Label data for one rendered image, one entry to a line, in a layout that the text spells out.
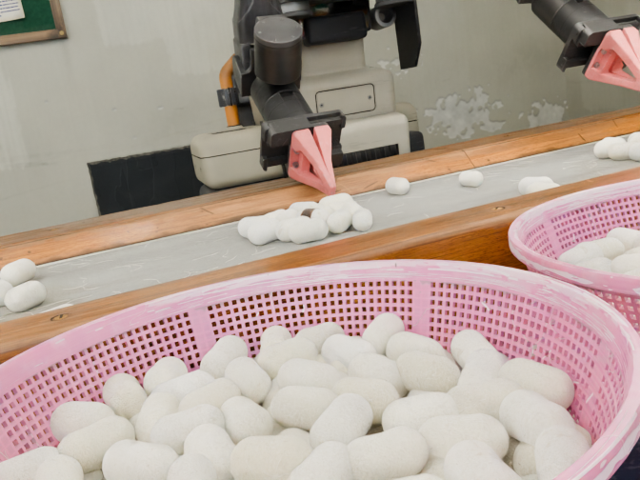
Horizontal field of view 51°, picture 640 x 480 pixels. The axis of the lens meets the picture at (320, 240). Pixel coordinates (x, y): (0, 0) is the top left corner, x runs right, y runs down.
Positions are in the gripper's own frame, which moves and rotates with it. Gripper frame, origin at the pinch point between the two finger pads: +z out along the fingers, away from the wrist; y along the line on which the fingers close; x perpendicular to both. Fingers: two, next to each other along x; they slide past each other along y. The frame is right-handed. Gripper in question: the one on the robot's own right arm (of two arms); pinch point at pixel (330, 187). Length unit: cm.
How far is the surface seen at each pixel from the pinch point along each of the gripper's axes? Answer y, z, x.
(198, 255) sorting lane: -17.4, 8.9, -3.9
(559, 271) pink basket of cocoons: -6.5, 35.3, -27.7
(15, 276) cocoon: -33.0, 5.0, -2.1
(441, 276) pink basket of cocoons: -10.0, 31.6, -24.3
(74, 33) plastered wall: -13, -184, 85
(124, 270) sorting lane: -23.9, 7.9, -3.1
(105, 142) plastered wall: -10, -160, 117
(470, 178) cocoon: 13.3, 6.6, -3.7
